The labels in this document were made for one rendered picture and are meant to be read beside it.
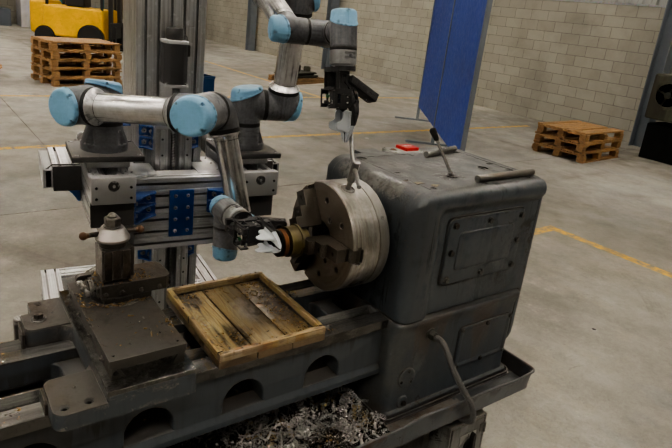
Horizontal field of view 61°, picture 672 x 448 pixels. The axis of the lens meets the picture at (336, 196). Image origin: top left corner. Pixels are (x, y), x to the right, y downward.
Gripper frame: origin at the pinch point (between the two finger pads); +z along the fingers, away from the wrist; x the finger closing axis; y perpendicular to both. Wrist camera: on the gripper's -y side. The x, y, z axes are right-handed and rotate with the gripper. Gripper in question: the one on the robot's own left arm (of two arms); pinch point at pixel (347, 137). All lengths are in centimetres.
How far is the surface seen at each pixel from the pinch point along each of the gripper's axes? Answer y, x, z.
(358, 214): 6.8, 14.7, 19.3
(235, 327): 37, 3, 48
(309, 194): 12.2, -0.9, 15.7
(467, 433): -42, 15, 99
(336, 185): 7.9, 6.0, 12.5
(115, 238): 65, -2, 22
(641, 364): -220, -12, 133
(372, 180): -7.0, 3.5, 12.4
